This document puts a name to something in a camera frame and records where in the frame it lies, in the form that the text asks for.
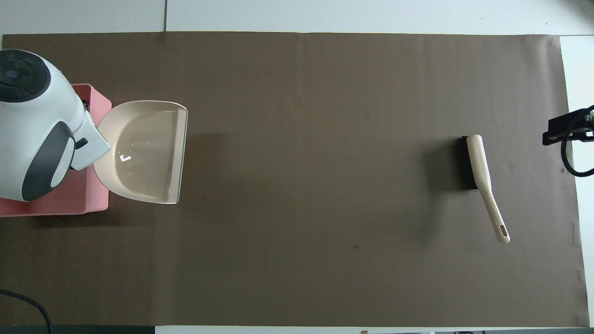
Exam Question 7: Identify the beige brush with black bristles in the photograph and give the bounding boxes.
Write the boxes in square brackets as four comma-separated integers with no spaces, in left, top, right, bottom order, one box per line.
[459,134,511,244]

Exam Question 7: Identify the pink plastic bin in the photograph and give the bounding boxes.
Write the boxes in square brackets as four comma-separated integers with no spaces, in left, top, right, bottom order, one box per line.
[0,83,112,218]

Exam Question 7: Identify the beige plastic dustpan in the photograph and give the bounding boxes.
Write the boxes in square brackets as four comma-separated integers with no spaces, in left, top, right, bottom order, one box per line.
[94,100,189,205]

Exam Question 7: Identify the black cable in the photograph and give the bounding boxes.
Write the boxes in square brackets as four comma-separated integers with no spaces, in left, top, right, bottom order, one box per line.
[560,105,594,178]
[0,289,54,334]

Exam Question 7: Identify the black stand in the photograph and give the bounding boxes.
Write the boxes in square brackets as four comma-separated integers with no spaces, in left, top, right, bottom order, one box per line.
[542,108,594,147]

